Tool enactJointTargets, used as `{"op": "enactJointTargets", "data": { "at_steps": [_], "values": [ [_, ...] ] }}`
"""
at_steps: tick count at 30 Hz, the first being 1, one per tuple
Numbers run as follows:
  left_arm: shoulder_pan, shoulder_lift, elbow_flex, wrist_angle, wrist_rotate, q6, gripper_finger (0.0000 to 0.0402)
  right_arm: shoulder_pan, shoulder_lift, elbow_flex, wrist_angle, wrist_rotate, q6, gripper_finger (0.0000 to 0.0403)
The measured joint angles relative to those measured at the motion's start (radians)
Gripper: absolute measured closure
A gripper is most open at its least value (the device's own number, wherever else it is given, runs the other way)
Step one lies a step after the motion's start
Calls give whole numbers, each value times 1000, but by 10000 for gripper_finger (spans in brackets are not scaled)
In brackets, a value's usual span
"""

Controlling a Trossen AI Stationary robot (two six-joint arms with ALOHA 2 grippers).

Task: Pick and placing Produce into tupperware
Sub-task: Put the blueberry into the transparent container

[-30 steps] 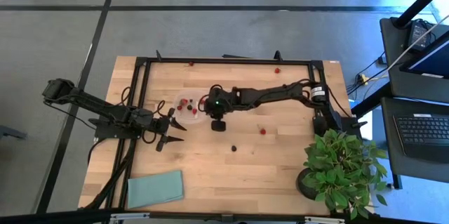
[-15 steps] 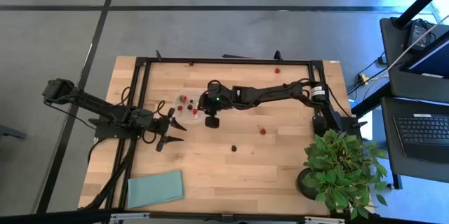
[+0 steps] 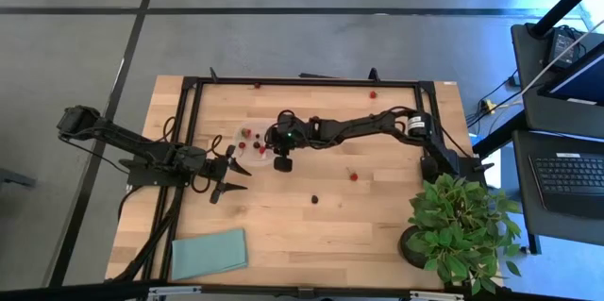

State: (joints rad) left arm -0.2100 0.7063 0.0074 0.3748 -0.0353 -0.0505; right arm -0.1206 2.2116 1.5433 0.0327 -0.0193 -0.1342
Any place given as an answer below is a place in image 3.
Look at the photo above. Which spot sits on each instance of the silver metal bracket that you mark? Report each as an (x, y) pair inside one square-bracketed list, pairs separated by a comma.
[(436, 295), (174, 290)]

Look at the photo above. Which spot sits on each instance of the black power brick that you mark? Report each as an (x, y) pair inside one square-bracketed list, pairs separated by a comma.
[(561, 46)]

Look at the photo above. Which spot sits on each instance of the black monitor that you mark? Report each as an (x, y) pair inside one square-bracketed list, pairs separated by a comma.
[(580, 81)]

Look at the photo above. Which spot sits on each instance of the grey chair leg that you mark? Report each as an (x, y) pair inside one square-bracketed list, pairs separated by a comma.
[(14, 177)]

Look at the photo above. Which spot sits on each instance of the black laptop keyboard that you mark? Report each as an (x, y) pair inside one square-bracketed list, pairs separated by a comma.
[(571, 183)]

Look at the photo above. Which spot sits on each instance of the yellow power plug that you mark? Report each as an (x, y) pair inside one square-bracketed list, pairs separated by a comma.
[(489, 105)]

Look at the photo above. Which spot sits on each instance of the black rig crossbeam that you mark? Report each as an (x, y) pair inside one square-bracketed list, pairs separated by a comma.
[(71, 291)]

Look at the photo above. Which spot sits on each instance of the black side table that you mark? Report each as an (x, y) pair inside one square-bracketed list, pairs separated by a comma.
[(566, 230), (533, 117)]

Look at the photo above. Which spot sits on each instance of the black diagonal pole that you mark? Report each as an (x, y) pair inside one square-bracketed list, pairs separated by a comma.
[(500, 133), (566, 1)]

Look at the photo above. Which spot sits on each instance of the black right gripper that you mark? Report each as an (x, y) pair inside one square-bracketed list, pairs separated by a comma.
[(290, 136)]

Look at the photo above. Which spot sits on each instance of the black metal table frame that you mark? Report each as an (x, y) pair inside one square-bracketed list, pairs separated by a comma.
[(330, 82)]

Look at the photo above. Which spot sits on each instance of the green potted plant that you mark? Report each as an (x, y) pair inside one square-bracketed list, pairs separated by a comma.
[(453, 230)]

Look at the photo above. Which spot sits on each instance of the teal folded cloth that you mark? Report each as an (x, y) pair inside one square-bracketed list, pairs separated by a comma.
[(207, 254)]

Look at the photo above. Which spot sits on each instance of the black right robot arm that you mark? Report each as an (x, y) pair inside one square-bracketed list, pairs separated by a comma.
[(358, 126)]

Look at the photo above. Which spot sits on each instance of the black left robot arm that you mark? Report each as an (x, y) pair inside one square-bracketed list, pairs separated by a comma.
[(141, 146)]

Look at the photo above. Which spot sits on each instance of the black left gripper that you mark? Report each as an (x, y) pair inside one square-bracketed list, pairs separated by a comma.
[(214, 169)]

